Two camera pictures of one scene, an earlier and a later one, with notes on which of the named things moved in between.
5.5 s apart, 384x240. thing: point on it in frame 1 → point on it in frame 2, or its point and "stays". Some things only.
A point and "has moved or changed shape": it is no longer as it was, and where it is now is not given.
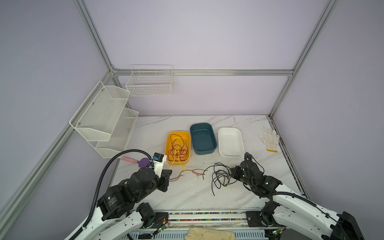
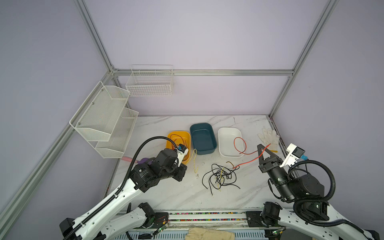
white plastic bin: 231,142 stays
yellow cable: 174,160 has moved or changed shape
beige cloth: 206,233 stays
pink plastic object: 128,159 stays
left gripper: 165,175 → 181,168
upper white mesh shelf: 97,117 stays
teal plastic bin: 203,138 stays
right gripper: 234,173 → 276,161
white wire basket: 150,80 stays
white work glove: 271,139 stays
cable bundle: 221,176 has moved or changed shape
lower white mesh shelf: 118,141 stays
